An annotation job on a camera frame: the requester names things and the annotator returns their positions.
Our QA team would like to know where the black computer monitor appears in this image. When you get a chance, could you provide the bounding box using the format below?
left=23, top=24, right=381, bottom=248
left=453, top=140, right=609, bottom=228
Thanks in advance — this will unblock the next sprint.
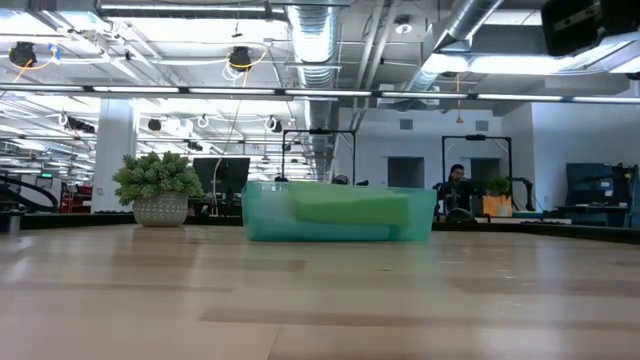
left=564, top=162, right=619, bottom=207
left=193, top=157, right=251, bottom=196

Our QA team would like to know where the lime green microfiber towel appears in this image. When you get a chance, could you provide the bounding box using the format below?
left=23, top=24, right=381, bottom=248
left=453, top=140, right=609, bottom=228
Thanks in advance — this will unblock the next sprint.
left=288, top=183, right=411, bottom=227

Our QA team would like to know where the black background rig frame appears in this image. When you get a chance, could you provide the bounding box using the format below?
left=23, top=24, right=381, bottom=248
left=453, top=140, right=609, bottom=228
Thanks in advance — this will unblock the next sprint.
left=441, top=133, right=514, bottom=211

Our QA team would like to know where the light blue microfiber towel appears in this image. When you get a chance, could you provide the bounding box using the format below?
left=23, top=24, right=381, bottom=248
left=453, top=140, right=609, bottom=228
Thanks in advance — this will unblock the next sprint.
left=249, top=219, right=396, bottom=242

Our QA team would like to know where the black ceiling-hung overhead camera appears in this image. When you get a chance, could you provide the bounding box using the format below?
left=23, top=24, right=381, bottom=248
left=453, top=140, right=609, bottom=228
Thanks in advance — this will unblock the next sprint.
left=228, top=45, right=253, bottom=74
left=8, top=42, right=38, bottom=69

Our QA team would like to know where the teal translucent plastic bin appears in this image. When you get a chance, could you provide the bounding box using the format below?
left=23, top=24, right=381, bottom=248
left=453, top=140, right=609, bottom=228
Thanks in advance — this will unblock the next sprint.
left=242, top=180, right=437, bottom=244

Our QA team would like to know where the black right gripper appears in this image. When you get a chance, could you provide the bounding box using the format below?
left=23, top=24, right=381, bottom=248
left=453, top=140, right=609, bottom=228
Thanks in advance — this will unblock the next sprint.
left=599, top=0, right=640, bottom=37

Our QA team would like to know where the orange box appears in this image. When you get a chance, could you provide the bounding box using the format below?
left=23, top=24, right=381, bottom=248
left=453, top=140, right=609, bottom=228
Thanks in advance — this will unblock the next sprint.
left=482, top=194, right=514, bottom=218

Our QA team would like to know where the small background potted plant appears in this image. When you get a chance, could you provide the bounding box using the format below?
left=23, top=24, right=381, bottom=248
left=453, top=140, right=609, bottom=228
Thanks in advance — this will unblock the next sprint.
left=487, top=177, right=512, bottom=197

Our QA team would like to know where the grey door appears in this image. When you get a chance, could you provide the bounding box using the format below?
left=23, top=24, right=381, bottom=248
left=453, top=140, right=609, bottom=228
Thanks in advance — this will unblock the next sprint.
left=387, top=156, right=425, bottom=189

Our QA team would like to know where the artificial plant in white pot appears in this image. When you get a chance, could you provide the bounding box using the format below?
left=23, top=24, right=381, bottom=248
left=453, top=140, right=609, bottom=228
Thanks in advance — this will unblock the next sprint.
left=112, top=151, right=205, bottom=229

